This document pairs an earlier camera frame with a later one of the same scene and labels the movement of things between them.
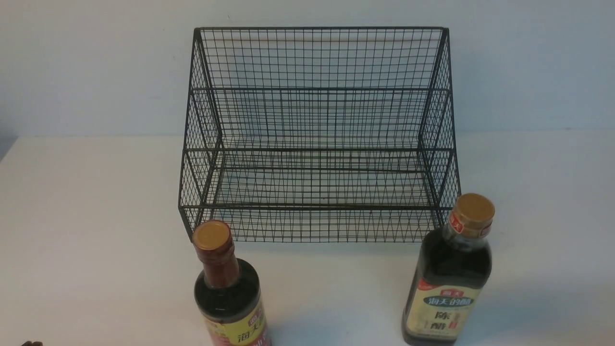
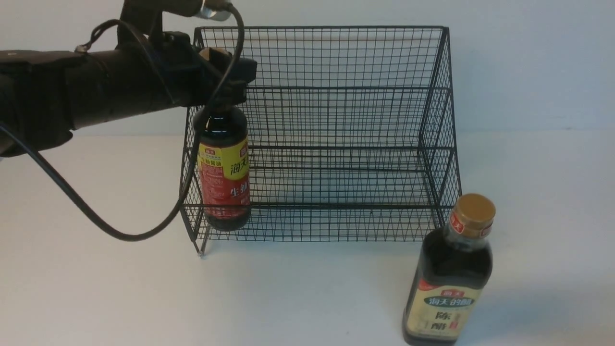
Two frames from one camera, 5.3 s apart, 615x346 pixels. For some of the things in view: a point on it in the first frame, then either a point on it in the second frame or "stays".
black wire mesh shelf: x=320 y=134 stays
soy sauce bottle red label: x=227 y=291 → x=224 y=180
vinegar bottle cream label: x=453 y=266 stays
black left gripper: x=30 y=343 → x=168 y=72
